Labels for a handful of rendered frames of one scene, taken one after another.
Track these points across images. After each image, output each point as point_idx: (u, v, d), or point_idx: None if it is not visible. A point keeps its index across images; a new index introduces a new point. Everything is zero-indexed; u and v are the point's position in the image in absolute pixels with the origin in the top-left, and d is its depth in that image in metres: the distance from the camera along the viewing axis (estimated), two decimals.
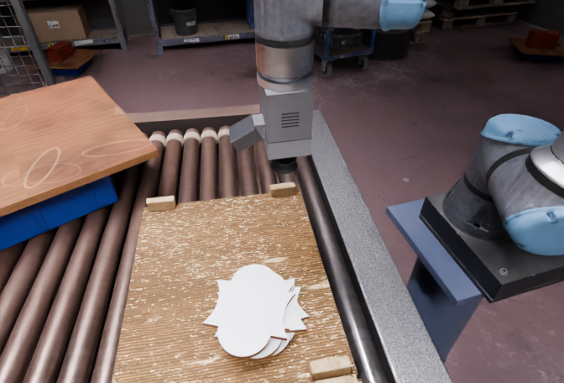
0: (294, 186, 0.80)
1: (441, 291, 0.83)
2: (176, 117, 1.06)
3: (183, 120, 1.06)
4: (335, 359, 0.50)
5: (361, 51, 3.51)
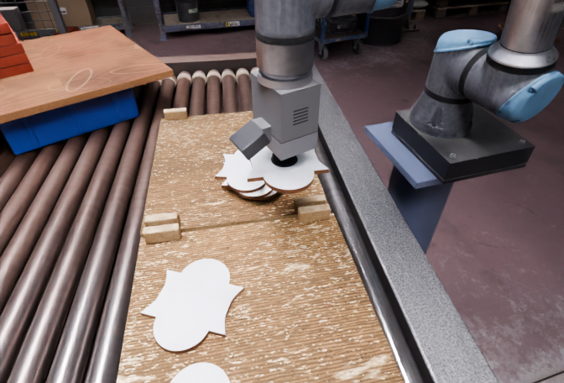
0: None
1: (409, 193, 0.99)
2: (185, 60, 1.23)
3: (191, 63, 1.22)
4: (313, 196, 0.66)
5: (356, 35, 3.67)
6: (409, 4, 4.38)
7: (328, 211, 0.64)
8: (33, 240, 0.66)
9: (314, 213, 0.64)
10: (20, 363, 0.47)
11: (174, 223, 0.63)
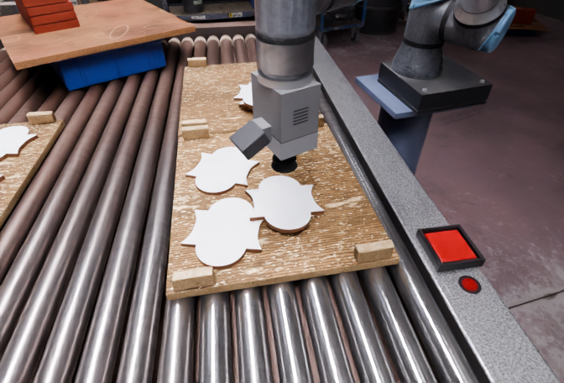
0: None
1: (392, 131, 1.19)
2: (201, 26, 1.42)
3: (206, 28, 1.41)
4: None
5: (353, 23, 3.87)
6: None
7: (322, 118, 0.83)
8: (95, 143, 0.85)
9: None
10: (101, 203, 0.66)
11: None
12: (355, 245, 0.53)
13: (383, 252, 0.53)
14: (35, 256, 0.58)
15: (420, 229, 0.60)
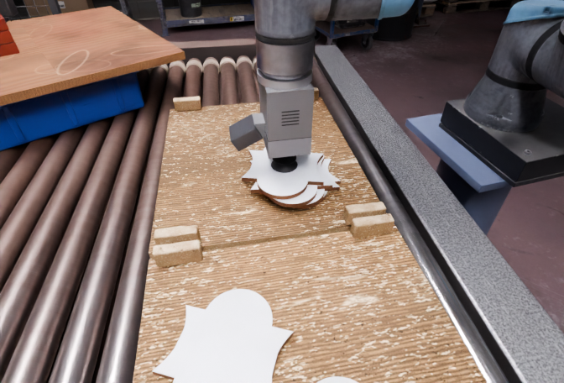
0: (316, 91, 0.81)
1: (460, 196, 0.85)
2: (195, 45, 1.08)
3: (202, 49, 1.08)
4: (370, 204, 0.52)
5: (366, 29, 3.53)
6: None
7: (392, 222, 0.50)
8: (12, 260, 0.51)
9: (373, 227, 0.49)
10: None
11: (192, 239, 0.48)
12: None
13: None
14: None
15: None
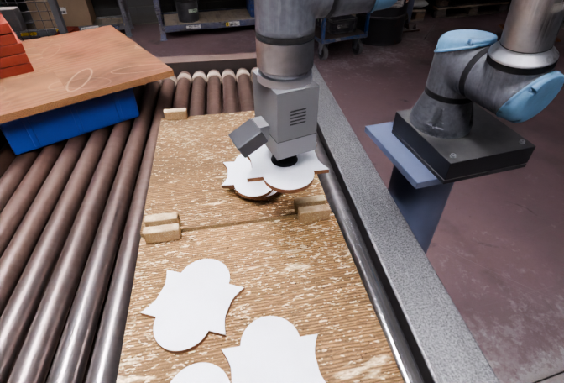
0: None
1: (409, 193, 0.99)
2: (185, 60, 1.23)
3: (191, 63, 1.22)
4: (313, 196, 0.66)
5: (356, 35, 3.67)
6: (409, 4, 4.38)
7: (328, 211, 0.64)
8: (34, 240, 0.66)
9: (314, 213, 0.64)
10: (21, 363, 0.47)
11: (174, 223, 0.63)
12: None
13: None
14: None
15: None
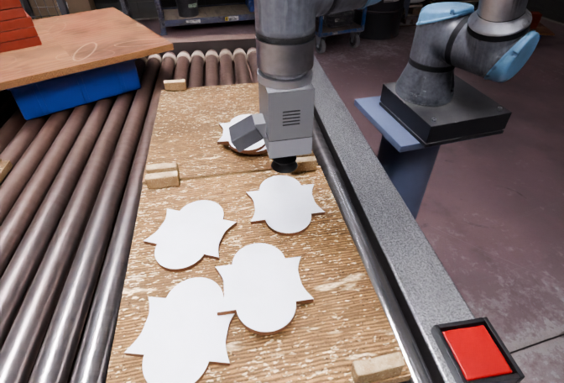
0: None
1: (395, 161, 1.05)
2: (185, 40, 1.28)
3: (190, 43, 1.28)
4: None
5: (352, 28, 3.73)
6: None
7: (315, 161, 0.70)
8: (44, 190, 0.72)
9: (301, 164, 0.70)
10: (37, 281, 0.53)
11: None
12: (352, 363, 0.40)
13: (389, 371, 0.40)
14: None
15: (436, 326, 0.46)
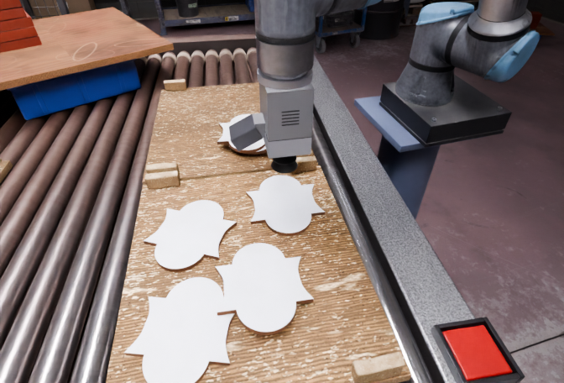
0: None
1: (395, 161, 1.05)
2: (185, 40, 1.28)
3: (190, 43, 1.28)
4: None
5: (352, 28, 3.73)
6: None
7: (315, 161, 0.70)
8: (44, 190, 0.72)
9: (301, 164, 0.70)
10: (37, 281, 0.53)
11: None
12: (352, 363, 0.40)
13: (389, 371, 0.40)
14: None
15: (436, 326, 0.46)
